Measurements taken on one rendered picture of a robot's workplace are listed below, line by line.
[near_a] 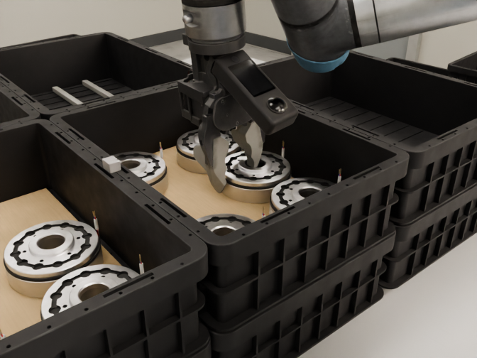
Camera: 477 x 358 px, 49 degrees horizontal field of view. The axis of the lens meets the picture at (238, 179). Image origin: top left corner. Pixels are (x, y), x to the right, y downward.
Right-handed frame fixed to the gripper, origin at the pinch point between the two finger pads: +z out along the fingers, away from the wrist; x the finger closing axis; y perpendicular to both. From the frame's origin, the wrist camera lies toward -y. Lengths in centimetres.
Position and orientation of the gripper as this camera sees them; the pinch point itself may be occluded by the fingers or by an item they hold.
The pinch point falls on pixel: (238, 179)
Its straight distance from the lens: 73.4
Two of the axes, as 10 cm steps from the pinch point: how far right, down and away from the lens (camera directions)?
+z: 0.7, 8.4, 5.3
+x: -7.8, 3.8, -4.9
